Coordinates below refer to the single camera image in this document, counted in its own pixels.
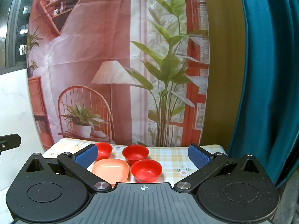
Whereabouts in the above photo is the red plastic bowl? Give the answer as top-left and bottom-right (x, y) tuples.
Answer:
(122, 145), (149, 165)
(95, 142), (113, 159)
(131, 159), (163, 183)

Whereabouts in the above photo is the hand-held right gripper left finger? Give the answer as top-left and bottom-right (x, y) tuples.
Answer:
(23, 144), (113, 194)

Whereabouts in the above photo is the grey window frame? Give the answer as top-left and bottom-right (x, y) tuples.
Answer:
(0, 0), (46, 75)

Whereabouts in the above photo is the printed room scene backdrop cloth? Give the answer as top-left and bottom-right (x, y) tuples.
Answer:
(26, 0), (210, 149)

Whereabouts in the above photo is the teal curtain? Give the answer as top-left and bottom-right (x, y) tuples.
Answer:
(227, 0), (299, 190)

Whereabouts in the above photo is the pink square plate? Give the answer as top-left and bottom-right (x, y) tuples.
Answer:
(92, 159), (130, 187)

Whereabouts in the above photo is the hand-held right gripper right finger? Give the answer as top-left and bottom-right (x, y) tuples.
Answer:
(174, 143), (273, 194)

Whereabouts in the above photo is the yellow checkered tablecloth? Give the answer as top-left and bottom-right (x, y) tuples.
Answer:
(43, 138), (228, 185)

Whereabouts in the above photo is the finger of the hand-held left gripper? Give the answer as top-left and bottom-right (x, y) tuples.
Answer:
(0, 134), (21, 150)

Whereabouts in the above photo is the white marble panel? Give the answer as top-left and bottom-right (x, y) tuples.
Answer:
(0, 69), (47, 176)

